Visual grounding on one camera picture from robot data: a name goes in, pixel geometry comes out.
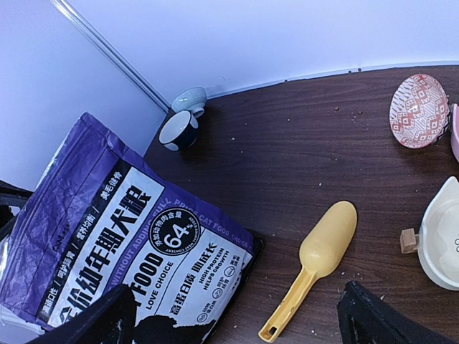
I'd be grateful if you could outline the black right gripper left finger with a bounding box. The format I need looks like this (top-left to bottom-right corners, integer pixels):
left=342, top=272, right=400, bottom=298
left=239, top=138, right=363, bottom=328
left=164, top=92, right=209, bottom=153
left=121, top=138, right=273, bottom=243
left=31, top=285, right=136, bottom=343

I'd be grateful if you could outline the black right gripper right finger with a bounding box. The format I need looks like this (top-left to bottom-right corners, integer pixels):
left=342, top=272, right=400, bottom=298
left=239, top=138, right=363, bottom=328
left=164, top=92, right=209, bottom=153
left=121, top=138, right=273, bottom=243
left=337, top=281, right=454, bottom=344

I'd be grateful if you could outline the yellow plastic food scoop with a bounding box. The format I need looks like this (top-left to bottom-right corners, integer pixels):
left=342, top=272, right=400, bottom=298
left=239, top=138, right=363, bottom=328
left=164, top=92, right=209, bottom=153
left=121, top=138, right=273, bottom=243
left=258, top=201, right=358, bottom=343

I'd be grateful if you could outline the purple pet food bag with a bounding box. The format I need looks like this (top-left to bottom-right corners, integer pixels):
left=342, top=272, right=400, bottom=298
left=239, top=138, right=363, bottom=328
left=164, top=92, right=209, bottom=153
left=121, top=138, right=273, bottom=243
left=1, top=113, right=262, bottom=343

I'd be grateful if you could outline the cream cat-ear pet bowl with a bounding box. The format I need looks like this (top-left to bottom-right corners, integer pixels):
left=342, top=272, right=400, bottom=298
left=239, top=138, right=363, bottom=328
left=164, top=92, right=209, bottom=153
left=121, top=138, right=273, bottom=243
left=417, top=176, right=458, bottom=291

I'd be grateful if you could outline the pink cat-ear pet bowl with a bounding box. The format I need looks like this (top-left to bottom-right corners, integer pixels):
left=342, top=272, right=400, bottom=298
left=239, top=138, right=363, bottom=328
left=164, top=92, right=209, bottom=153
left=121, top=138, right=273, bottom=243
left=450, top=103, right=459, bottom=162

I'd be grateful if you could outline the wooden stand under cream bowl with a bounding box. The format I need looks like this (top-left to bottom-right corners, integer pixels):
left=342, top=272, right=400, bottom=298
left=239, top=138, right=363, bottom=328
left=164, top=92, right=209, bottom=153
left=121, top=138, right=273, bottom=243
left=399, top=228, right=419, bottom=254

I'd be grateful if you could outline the navy white-dotted cup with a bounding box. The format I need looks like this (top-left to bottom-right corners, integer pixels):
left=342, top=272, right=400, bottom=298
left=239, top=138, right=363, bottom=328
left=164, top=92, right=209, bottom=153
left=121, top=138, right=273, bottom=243
left=158, top=110, right=199, bottom=152

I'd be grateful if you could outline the red patterned ceramic bowl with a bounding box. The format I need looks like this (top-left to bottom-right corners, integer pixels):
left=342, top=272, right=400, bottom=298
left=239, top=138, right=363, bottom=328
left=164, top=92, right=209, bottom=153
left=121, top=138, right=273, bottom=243
left=389, top=73, right=451, bottom=149

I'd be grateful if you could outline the pale ribbed ceramic cup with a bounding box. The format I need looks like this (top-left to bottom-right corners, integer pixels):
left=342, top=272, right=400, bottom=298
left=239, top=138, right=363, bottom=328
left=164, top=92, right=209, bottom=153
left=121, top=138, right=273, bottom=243
left=171, top=87, right=207, bottom=118

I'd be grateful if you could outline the aluminium corner post left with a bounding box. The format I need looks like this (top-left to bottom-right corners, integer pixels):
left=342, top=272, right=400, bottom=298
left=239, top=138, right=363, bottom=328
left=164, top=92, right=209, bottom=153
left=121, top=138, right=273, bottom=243
left=51, top=0, right=171, bottom=113

